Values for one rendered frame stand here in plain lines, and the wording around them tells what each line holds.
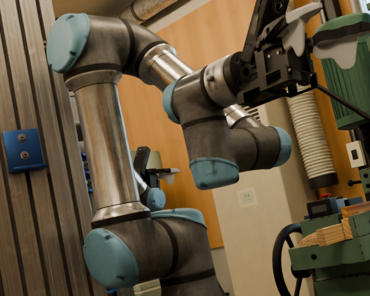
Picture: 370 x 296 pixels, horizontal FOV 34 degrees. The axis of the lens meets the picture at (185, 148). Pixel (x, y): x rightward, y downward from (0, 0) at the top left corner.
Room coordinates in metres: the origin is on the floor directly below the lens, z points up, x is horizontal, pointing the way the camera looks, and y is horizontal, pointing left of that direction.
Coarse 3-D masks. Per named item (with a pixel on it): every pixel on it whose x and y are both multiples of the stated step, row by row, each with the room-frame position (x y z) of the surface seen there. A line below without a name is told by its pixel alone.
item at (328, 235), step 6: (324, 228) 1.47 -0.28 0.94; (330, 228) 1.49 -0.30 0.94; (336, 228) 1.51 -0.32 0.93; (342, 228) 1.53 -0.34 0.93; (318, 234) 1.47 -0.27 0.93; (324, 234) 1.46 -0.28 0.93; (330, 234) 1.48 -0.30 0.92; (336, 234) 1.50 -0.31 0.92; (342, 234) 1.52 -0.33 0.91; (318, 240) 1.47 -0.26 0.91; (324, 240) 1.46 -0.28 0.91; (330, 240) 1.48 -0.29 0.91; (336, 240) 1.50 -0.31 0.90; (342, 240) 1.52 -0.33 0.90
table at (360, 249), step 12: (348, 240) 1.52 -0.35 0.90; (360, 240) 1.51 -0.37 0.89; (288, 252) 1.65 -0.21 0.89; (300, 252) 1.62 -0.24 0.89; (312, 252) 1.60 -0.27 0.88; (324, 252) 1.57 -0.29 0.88; (336, 252) 1.55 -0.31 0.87; (348, 252) 1.53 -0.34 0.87; (360, 252) 1.51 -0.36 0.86; (300, 264) 1.63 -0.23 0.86; (312, 264) 1.60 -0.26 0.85; (324, 264) 1.58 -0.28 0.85; (336, 264) 1.56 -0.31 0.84
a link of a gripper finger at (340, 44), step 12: (360, 24) 0.83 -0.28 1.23; (312, 36) 0.86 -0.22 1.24; (324, 36) 0.84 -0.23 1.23; (336, 36) 0.84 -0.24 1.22; (348, 36) 0.84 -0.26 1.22; (360, 36) 0.84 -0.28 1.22; (324, 48) 0.85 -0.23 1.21; (336, 48) 0.85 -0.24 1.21; (348, 48) 0.84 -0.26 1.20; (336, 60) 0.85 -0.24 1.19; (348, 60) 0.84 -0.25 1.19
